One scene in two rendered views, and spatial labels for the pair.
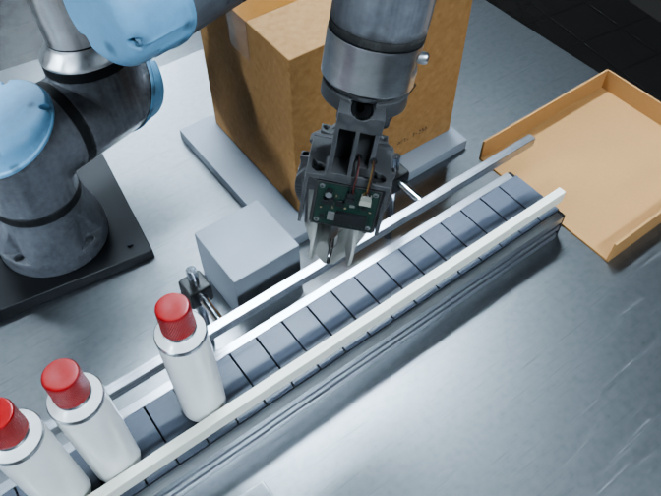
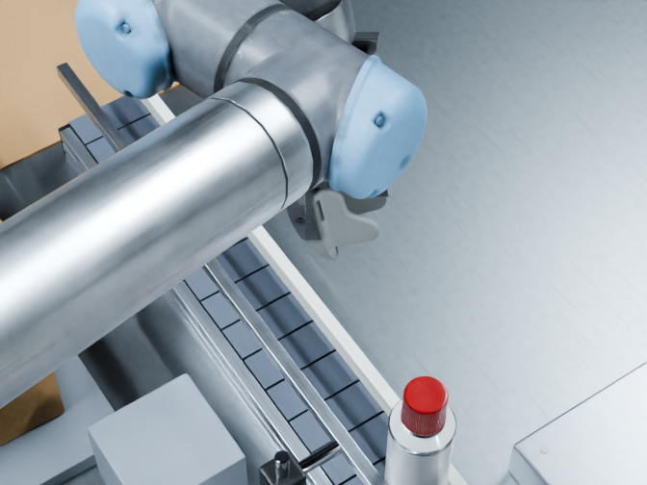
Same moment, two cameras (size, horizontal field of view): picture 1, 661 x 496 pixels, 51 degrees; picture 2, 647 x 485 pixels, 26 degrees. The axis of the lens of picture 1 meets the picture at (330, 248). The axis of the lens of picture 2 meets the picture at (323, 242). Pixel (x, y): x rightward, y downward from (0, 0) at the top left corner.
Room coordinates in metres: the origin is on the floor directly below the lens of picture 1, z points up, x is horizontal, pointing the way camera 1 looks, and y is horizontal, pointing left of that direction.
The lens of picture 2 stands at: (0.39, 0.66, 1.98)
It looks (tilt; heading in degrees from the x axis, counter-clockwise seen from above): 54 degrees down; 273
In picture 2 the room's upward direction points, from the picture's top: straight up
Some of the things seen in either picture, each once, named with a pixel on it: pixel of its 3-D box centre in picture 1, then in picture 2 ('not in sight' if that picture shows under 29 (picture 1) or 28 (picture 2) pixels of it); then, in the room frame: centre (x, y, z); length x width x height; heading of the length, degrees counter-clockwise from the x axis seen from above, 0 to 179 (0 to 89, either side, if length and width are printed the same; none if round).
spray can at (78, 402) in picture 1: (92, 423); not in sight; (0.27, 0.23, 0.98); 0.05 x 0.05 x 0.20
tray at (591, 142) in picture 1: (607, 155); (34, 27); (0.78, -0.44, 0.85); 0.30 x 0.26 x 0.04; 127
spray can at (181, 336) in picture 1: (190, 360); (418, 458); (0.34, 0.15, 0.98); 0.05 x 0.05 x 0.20
